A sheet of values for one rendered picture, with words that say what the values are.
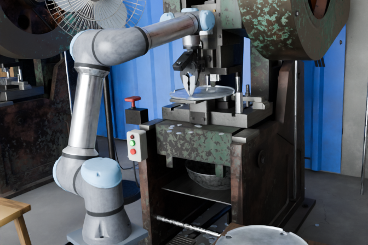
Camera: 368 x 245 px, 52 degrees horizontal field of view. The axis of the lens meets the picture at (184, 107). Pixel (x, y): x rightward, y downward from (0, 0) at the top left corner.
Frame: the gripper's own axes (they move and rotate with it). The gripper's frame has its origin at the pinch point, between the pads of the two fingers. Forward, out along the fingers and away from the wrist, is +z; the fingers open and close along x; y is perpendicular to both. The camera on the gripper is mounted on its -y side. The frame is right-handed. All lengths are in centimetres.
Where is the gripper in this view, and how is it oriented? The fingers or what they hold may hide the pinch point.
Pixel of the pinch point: (189, 93)
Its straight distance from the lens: 162.6
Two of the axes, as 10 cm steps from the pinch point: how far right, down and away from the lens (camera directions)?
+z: 0.3, 9.8, 2.0
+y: 5.4, -1.8, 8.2
